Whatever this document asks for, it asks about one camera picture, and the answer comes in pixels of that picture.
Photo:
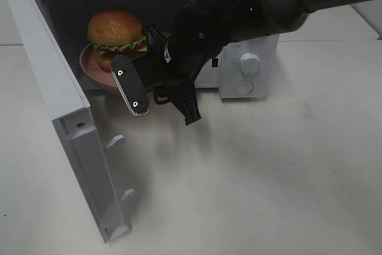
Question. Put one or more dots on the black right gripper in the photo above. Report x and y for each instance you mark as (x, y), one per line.
(200, 31)

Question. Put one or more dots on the burger with lettuce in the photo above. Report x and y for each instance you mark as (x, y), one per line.
(115, 31)

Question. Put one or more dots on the pink round plate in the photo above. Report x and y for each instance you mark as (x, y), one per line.
(104, 79)

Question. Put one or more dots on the round white door-release button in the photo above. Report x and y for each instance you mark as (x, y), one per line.
(244, 87)

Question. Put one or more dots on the white microwave door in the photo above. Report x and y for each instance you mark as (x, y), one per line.
(71, 118)

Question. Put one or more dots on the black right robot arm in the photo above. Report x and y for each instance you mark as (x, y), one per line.
(259, 18)

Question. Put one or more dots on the white microwave oven body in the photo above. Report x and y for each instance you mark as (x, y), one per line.
(55, 32)

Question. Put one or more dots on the lower white microwave knob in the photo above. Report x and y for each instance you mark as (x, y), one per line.
(249, 63)

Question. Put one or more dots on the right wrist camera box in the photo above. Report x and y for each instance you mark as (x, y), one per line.
(130, 85)

